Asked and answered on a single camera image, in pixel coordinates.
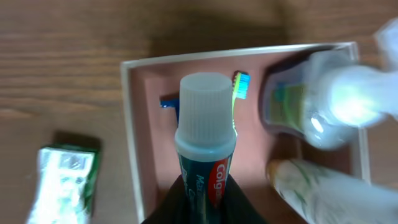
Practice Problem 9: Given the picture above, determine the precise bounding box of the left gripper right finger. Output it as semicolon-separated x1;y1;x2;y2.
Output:
221;175;267;224

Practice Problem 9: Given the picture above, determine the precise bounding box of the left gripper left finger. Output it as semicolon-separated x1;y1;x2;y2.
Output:
142;175;190;224

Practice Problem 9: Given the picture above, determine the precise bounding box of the Colgate toothpaste tube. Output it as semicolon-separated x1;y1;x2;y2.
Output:
175;72;236;223

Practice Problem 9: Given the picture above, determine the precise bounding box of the white lotion tube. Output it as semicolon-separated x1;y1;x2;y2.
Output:
267;159;397;224

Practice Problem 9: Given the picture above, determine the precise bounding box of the blue disposable razor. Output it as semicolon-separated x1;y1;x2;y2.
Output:
160;98;180;123

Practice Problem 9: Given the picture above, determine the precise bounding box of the green white soap packet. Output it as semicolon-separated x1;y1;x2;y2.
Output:
25;144;100;224

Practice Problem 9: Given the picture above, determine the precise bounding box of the green toothbrush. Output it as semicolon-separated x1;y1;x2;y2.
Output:
232;71;251;135

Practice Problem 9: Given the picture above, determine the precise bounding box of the clear spray bottle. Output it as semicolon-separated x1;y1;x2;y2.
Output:
259;19;397;151

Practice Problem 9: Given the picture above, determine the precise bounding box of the white box with pink interior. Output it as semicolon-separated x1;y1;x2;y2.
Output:
120;42;371;223

